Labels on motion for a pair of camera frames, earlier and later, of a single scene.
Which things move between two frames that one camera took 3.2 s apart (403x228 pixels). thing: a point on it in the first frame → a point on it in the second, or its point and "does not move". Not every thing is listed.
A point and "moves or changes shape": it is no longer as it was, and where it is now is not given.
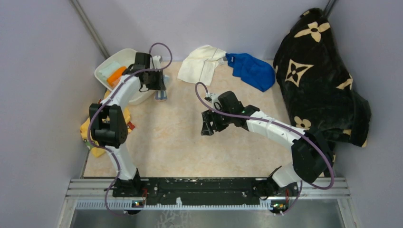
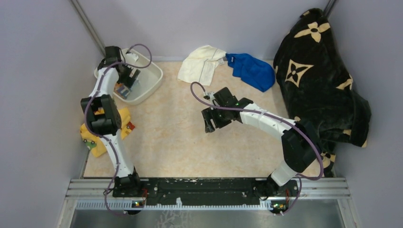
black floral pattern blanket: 317,85 does not move
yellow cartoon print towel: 98,152 does not move
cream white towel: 199,67 does not move
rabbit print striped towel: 162,94 moves or changes shape
